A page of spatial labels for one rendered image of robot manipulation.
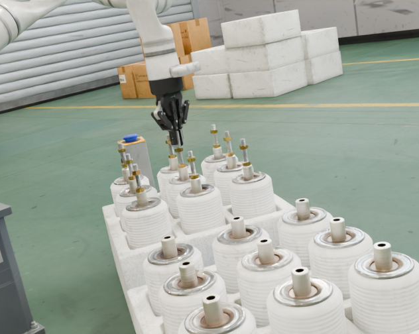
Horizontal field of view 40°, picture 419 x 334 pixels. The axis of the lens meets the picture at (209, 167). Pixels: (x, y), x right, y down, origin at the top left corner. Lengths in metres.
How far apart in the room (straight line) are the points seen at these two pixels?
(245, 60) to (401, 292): 3.44
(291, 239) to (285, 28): 3.23
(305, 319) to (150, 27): 0.75
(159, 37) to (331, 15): 6.05
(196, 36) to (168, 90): 4.19
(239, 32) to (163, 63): 2.85
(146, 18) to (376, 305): 0.77
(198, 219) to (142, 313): 0.33
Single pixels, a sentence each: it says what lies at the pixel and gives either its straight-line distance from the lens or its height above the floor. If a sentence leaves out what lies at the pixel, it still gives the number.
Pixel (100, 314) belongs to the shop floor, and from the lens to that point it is 1.38.
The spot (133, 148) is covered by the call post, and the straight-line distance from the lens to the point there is 1.57.
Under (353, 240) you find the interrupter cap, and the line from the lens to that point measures 0.88.
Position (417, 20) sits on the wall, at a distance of 6.68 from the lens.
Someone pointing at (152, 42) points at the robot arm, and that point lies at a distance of 1.27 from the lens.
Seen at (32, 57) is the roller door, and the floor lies 0.51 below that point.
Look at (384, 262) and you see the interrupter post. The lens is 0.79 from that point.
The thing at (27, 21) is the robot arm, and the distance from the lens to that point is 1.39.
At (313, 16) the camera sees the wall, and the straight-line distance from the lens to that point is 7.41.
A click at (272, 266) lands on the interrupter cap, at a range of 0.83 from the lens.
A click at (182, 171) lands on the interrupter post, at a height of 0.27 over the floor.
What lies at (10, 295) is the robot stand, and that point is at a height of 0.12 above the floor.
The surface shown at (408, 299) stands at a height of 0.22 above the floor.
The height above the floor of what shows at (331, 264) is 0.23.
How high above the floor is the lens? 0.60
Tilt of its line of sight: 14 degrees down
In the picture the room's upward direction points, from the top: 10 degrees counter-clockwise
